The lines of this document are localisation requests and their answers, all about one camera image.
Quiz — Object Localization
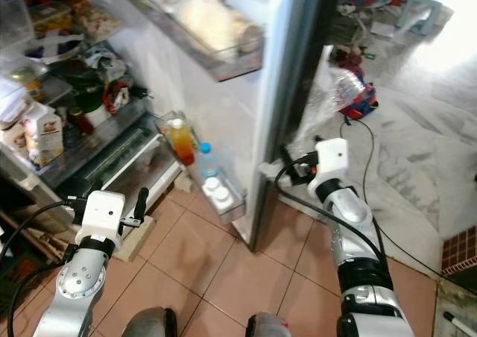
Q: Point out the silver left robot leg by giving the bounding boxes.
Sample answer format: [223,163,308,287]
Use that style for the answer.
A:
[123,307,180,337]

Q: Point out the bag of white food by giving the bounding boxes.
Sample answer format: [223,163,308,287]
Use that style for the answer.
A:
[179,0,265,54]

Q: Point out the clear crumpled plastic bag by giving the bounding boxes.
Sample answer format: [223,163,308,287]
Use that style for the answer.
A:
[298,67,366,140]

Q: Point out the black floor cable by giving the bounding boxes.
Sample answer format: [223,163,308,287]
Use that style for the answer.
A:
[339,117,477,297]

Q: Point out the fridge crisper drawer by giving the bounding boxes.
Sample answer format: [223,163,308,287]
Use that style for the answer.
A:
[56,121,183,211]

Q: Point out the dark jar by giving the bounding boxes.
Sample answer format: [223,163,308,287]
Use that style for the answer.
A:
[66,106,86,133]

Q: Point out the small white bottle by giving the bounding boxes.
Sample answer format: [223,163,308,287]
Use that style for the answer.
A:
[212,186,236,208]
[203,176,223,196]

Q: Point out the white fridge door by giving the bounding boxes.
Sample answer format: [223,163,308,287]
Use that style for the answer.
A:
[116,0,344,253]

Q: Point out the black pot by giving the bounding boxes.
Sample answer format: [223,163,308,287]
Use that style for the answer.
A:
[63,65,120,125]

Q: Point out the yellow food box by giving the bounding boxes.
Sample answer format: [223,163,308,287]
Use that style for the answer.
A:
[30,1,75,40]

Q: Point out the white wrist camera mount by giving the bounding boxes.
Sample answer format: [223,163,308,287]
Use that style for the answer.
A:
[78,190,127,240]
[315,137,352,197]

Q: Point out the orange juice bottle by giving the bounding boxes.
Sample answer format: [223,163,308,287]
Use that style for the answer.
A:
[168,118,197,166]

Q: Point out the grey crumpled plastic bag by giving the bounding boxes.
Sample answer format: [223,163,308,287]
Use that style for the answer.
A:
[86,46,127,81]

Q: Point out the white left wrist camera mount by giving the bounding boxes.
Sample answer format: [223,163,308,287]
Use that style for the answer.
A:
[78,190,127,240]

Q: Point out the white milk carton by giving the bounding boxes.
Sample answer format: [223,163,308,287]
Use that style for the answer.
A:
[24,102,64,170]

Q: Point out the red packet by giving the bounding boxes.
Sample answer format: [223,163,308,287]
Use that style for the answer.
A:
[108,82,131,114]

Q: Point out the silver right robot leg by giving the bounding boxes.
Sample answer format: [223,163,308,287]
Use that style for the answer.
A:
[244,312,291,337]

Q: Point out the wooden block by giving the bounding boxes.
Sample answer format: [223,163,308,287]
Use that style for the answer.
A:
[119,214,157,263]

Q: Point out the bag of nuts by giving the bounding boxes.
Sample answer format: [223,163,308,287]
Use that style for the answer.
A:
[78,5,124,43]

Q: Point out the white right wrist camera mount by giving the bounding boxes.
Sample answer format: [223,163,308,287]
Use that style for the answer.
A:
[315,137,352,197]

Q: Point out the silver robot leg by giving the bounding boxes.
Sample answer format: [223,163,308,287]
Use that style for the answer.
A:
[123,307,180,337]
[244,312,291,337]

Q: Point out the fridge body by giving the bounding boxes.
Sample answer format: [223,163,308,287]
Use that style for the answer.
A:
[0,0,187,237]

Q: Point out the black crate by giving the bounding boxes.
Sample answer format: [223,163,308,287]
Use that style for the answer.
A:
[0,236,60,315]

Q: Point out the colourful baby bouncer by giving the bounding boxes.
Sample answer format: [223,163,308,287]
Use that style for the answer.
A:
[339,0,403,17]

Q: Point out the light blue plastic chair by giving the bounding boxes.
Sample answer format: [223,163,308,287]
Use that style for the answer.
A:
[399,0,455,36]

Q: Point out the clear plastic container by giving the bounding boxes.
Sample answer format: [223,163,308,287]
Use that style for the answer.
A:
[0,0,34,54]

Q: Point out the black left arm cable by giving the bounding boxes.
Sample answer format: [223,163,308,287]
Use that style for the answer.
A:
[0,199,79,337]

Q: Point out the white plastic bag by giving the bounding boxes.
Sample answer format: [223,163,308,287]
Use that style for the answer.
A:
[0,76,31,125]

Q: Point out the yellow lidded jar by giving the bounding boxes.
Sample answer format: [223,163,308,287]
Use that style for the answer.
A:
[9,67,45,103]

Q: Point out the red tiled counter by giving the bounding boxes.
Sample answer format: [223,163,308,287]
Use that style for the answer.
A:
[441,225,477,278]

